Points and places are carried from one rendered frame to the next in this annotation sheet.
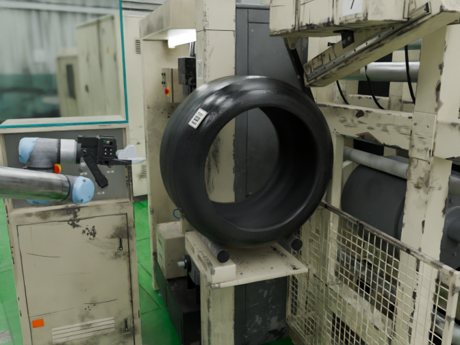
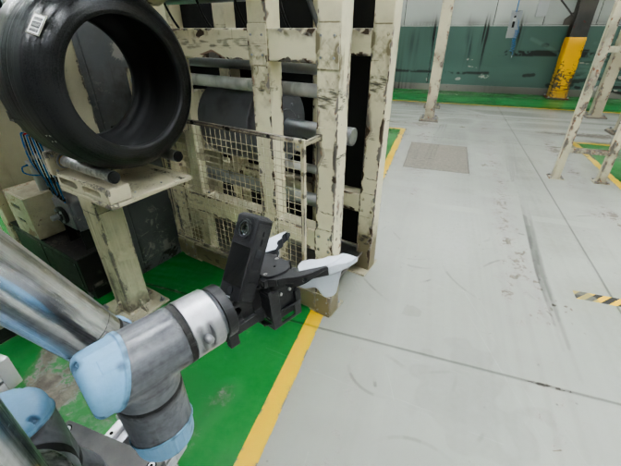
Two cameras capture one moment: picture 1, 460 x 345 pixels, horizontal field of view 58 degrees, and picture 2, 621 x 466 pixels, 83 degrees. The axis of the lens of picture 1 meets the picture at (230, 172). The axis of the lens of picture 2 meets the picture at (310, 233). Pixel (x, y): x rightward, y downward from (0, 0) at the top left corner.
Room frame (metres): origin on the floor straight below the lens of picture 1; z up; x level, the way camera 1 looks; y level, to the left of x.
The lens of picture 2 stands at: (-0.05, 0.17, 1.36)
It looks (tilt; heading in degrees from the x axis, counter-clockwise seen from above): 30 degrees down; 323
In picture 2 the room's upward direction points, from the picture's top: straight up
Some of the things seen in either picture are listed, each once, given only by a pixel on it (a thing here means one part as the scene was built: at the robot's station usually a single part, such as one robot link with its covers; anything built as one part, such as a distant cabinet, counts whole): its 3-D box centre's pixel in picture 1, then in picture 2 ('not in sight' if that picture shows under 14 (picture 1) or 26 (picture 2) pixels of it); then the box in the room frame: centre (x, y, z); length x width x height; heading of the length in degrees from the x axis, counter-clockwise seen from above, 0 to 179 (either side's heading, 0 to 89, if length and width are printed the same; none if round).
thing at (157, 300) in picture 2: not in sight; (134, 302); (1.74, 0.06, 0.02); 0.27 x 0.27 x 0.04; 20
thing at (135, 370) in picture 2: not in sight; (137, 361); (0.27, 0.17, 1.04); 0.11 x 0.08 x 0.09; 98
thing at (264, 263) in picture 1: (242, 257); (127, 181); (1.51, -0.05, 0.80); 0.37 x 0.36 x 0.02; 110
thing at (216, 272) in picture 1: (208, 253); (92, 184); (1.46, 0.08, 0.84); 0.36 x 0.09 x 0.06; 20
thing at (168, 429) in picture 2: not in sight; (152, 403); (0.29, 0.17, 0.94); 0.11 x 0.08 x 0.11; 8
